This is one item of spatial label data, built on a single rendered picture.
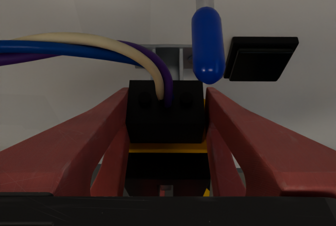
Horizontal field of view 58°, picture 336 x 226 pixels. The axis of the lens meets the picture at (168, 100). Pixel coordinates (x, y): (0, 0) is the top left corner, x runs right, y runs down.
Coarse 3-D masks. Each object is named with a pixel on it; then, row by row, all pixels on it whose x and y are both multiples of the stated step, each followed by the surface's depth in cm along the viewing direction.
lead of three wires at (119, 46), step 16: (64, 32) 8; (0, 48) 7; (16, 48) 7; (32, 48) 7; (48, 48) 7; (64, 48) 8; (80, 48) 8; (96, 48) 8; (112, 48) 8; (128, 48) 8; (144, 48) 9; (0, 64) 7; (144, 64) 9; (160, 64) 10; (160, 80) 10; (160, 96) 11
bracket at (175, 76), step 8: (152, 48) 19; (160, 48) 19; (168, 48) 19; (176, 48) 19; (184, 48) 19; (160, 56) 20; (168, 56) 20; (176, 56) 20; (184, 56) 20; (168, 64) 21; (176, 64) 21; (184, 64) 21; (176, 72) 21
